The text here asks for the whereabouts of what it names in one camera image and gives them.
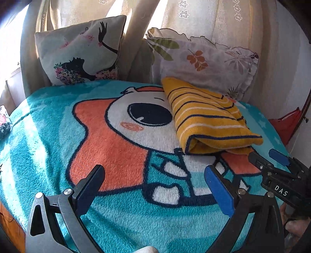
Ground floral patterned object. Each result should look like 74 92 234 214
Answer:
0 105 12 140

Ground turquoise cartoon blanket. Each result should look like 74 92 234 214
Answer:
0 80 292 253

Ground person's right hand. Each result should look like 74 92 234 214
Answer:
279 203 309 244

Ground beige silhouette-print cushion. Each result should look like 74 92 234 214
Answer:
34 15 127 86

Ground beige curtain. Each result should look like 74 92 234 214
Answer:
19 0 311 119

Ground red cloth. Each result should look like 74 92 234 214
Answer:
268 107 303 144

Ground yellow striped sweater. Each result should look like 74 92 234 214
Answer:
162 77 264 155

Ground white rounded object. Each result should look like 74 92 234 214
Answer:
135 246 159 253

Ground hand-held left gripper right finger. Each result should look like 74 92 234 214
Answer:
204 165 285 253

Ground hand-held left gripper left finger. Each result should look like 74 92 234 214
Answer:
25 164 105 253

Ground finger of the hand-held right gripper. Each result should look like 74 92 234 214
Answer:
248 151 276 176
268 149 295 171

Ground white leaf-print pillow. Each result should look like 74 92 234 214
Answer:
146 27 259 101

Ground orange bed frame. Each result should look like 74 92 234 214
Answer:
0 202 26 253

